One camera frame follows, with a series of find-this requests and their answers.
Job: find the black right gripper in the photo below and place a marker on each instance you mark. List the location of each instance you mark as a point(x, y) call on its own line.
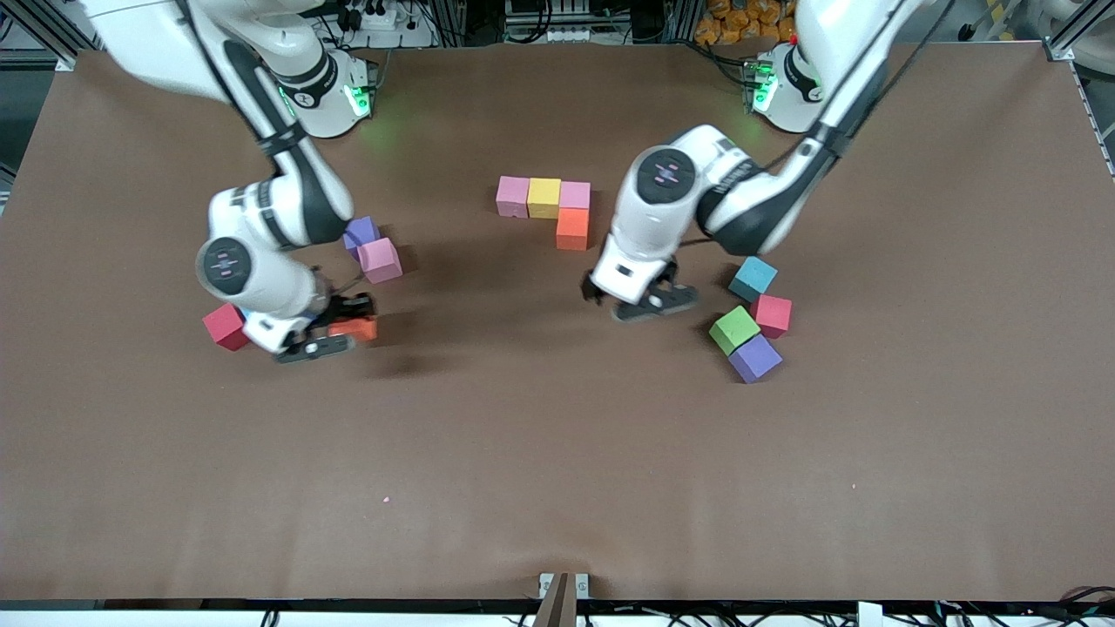
point(351, 306)

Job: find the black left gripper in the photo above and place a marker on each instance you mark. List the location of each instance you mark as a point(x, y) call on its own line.
point(668, 273)

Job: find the orange foam cube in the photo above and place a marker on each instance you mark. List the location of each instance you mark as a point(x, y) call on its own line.
point(357, 329)
point(572, 229)

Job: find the pink foam cube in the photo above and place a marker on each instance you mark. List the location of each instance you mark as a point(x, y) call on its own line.
point(380, 259)
point(575, 194)
point(512, 196)

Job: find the red foam cube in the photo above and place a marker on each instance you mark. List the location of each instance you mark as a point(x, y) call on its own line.
point(225, 325)
point(773, 313)

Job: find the white Franka left arm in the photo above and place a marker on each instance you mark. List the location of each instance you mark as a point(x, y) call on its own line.
point(645, 226)

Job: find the white Franka right arm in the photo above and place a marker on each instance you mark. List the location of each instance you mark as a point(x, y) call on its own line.
point(261, 279)

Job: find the purple foam cube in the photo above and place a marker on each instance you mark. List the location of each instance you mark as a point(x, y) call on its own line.
point(360, 232)
point(754, 357)

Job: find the yellow foam cube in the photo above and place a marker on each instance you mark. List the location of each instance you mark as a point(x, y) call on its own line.
point(543, 198)

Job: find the green foam cube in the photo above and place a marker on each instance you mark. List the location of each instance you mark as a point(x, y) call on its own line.
point(734, 329)

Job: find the white power strip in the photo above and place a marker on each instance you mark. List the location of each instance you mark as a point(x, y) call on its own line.
point(375, 17)
point(566, 35)

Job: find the bag of orange items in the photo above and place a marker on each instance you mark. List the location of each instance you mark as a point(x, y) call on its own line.
point(732, 22)

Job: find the silver mount bracket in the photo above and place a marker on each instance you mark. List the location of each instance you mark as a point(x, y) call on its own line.
point(563, 596)

